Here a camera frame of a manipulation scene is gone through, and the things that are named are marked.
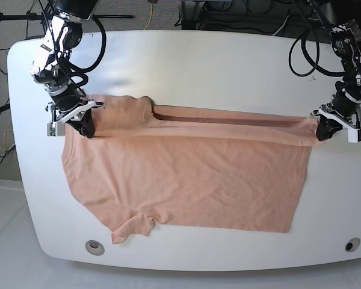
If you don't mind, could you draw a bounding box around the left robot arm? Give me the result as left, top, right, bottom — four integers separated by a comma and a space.
292, 1, 361, 143

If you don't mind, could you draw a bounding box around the table cable grommet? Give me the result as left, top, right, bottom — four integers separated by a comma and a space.
345, 237, 361, 252
85, 240, 105, 256

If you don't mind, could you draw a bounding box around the black tripod stand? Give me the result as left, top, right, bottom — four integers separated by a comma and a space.
0, 8, 134, 41

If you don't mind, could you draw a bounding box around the black equipment frame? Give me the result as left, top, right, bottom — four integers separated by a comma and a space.
174, 1, 361, 40

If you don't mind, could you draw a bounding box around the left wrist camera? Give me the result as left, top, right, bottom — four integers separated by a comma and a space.
347, 128, 361, 143

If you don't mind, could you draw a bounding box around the yellow cable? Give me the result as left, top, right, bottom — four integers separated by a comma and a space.
143, 2, 155, 31

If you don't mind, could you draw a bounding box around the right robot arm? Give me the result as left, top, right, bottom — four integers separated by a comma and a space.
30, 1, 106, 138

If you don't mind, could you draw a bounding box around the right table cable grommet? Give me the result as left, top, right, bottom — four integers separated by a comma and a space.
345, 237, 361, 252

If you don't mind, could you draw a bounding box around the left table cable grommet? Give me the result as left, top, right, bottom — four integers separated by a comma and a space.
85, 240, 105, 256

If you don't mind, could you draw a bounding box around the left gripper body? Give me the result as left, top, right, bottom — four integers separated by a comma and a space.
310, 90, 361, 130

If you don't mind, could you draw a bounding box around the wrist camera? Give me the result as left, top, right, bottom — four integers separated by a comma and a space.
347, 128, 361, 143
47, 122, 66, 137

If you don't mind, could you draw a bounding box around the white cable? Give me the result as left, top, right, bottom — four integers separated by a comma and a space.
270, 13, 289, 36

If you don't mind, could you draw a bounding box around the peach pink T-shirt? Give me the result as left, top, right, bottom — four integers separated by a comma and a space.
62, 96, 319, 244

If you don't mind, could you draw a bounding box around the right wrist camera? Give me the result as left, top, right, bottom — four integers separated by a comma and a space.
47, 122, 66, 137

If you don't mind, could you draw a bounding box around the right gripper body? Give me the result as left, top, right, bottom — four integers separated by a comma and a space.
45, 87, 105, 126

